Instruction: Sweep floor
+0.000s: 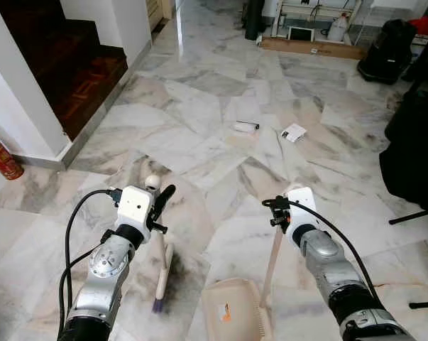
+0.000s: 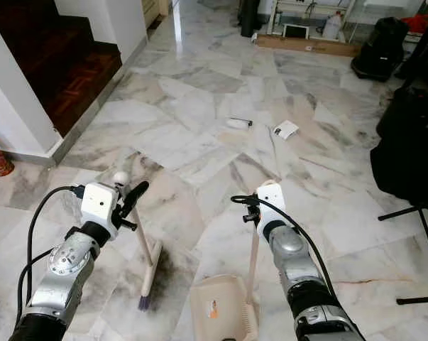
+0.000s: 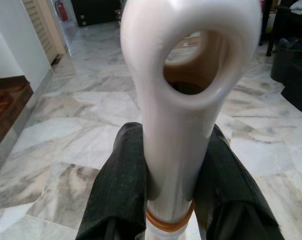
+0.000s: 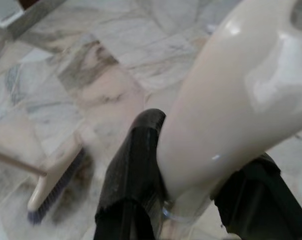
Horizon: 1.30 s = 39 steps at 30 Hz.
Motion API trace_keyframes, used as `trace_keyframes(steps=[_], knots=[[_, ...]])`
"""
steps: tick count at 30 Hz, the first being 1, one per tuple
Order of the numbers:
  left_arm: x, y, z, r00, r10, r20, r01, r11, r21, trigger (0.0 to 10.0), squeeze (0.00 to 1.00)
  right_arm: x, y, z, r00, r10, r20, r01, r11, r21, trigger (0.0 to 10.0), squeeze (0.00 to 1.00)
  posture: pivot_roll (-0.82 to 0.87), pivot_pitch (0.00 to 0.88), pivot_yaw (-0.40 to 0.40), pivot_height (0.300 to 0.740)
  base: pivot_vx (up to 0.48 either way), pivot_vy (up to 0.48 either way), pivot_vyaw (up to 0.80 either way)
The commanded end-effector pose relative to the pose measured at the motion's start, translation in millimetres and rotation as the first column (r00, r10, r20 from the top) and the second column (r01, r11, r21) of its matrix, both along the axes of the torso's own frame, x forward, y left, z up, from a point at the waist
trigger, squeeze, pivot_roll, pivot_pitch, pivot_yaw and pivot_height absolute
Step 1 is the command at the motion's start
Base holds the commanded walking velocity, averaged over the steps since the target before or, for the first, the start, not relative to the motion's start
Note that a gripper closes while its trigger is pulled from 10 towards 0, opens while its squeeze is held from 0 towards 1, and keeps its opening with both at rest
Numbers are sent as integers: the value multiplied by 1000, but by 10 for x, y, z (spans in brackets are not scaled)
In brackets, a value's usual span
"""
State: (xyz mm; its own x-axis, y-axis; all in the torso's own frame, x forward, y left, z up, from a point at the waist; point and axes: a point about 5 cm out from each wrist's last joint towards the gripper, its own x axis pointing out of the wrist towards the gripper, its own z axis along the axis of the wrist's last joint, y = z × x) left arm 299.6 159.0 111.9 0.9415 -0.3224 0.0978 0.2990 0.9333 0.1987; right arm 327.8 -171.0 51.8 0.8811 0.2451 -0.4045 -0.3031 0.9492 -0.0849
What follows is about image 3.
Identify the black low cabinet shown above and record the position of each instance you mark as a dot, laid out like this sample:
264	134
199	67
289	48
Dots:
98	11

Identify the black plastic bin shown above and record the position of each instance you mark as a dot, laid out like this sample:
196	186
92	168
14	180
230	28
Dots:
294	75

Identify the dark wooden table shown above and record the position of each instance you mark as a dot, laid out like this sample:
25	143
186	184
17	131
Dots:
273	22

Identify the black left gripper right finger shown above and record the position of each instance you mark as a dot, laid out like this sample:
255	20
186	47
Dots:
231	200

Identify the grey folded cloth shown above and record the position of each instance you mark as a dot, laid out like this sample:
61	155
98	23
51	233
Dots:
301	7

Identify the dark wooden stairs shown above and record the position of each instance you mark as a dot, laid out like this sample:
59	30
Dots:
5	105

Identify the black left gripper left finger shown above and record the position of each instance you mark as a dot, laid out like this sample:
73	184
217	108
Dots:
118	190

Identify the red fire extinguisher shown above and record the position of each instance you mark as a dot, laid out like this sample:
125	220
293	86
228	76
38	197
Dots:
58	8

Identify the beige louvred door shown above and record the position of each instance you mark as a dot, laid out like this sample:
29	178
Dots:
44	30

